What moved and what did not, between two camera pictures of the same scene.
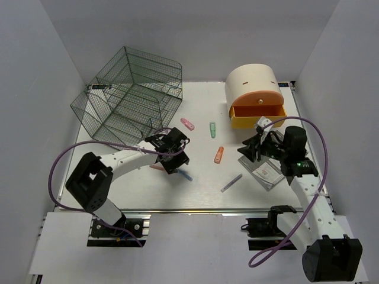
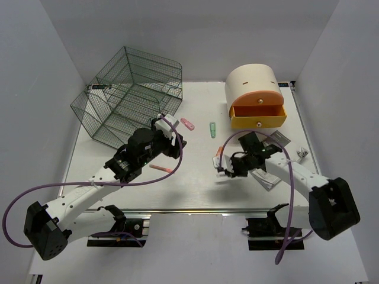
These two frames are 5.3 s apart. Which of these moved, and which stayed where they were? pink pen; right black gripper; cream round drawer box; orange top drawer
Moved: right black gripper
Stayed: orange top drawer; cream round drawer box; pink pen
